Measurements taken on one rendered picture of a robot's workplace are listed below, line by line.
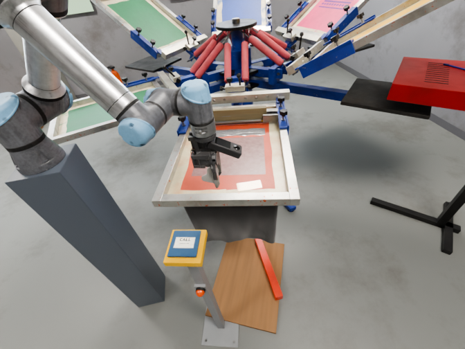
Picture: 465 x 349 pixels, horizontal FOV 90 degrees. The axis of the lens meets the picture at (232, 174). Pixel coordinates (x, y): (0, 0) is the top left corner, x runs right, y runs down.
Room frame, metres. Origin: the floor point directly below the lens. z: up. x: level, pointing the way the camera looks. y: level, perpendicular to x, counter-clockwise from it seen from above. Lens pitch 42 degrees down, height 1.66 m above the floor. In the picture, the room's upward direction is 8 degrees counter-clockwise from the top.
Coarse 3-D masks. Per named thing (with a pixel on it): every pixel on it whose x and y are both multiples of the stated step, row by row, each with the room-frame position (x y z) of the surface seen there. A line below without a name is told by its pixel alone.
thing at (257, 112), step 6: (222, 108) 1.22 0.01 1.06; (228, 108) 1.21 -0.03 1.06; (234, 108) 1.20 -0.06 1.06; (240, 108) 1.19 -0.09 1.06; (246, 108) 1.18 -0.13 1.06; (252, 108) 1.17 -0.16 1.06; (258, 108) 1.17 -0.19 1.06; (264, 108) 1.16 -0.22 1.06; (216, 114) 1.20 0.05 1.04; (222, 114) 1.20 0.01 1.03; (228, 114) 1.19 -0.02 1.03; (234, 114) 1.19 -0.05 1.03; (240, 114) 1.18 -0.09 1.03; (246, 114) 1.17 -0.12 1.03; (252, 114) 1.17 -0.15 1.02; (258, 114) 1.16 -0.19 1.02; (216, 120) 1.20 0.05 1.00
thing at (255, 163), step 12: (240, 144) 1.00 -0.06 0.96; (252, 144) 0.98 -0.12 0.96; (264, 144) 0.97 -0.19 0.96; (240, 156) 0.89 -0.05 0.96; (252, 156) 0.88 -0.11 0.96; (264, 156) 0.87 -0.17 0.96; (228, 168) 0.82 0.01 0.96; (240, 168) 0.81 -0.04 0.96; (252, 168) 0.80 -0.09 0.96; (264, 168) 0.79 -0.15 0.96; (228, 180) 0.74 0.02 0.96; (240, 180) 0.73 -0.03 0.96; (252, 180) 0.72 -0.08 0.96; (264, 180) 0.71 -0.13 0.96
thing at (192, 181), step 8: (216, 128) 1.19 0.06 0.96; (224, 128) 1.18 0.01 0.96; (232, 128) 1.17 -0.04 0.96; (224, 136) 1.09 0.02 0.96; (224, 160) 0.88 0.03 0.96; (192, 168) 0.85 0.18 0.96; (200, 168) 0.85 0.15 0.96; (224, 168) 0.82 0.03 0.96; (192, 176) 0.80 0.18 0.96; (200, 176) 0.79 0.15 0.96; (224, 176) 0.77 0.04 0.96; (184, 184) 0.75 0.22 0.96; (192, 184) 0.75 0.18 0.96; (200, 184) 0.74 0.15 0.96; (208, 184) 0.73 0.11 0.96; (224, 184) 0.72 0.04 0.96
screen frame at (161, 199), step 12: (216, 108) 1.37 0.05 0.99; (180, 144) 1.02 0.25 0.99; (288, 144) 0.90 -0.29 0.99; (180, 156) 0.95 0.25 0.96; (288, 156) 0.80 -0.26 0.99; (168, 168) 0.84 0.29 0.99; (288, 168) 0.73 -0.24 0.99; (168, 180) 0.76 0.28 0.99; (288, 180) 0.66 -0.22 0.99; (156, 192) 0.69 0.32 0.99; (288, 192) 0.59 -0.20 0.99; (156, 204) 0.64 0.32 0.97; (168, 204) 0.63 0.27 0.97; (180, 204) 0.63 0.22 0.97; (192, 204) 0.62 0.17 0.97; (204, 204) 0.61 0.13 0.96; (216, 204) 0.60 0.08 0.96; (228, 204) 0.60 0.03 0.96; (240, 204) 0.59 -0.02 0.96; (252, 204) 0.58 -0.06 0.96; (264, 204) 0.57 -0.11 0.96; (276, 204) 0.57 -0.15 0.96; (288, 204) 0.56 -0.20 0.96
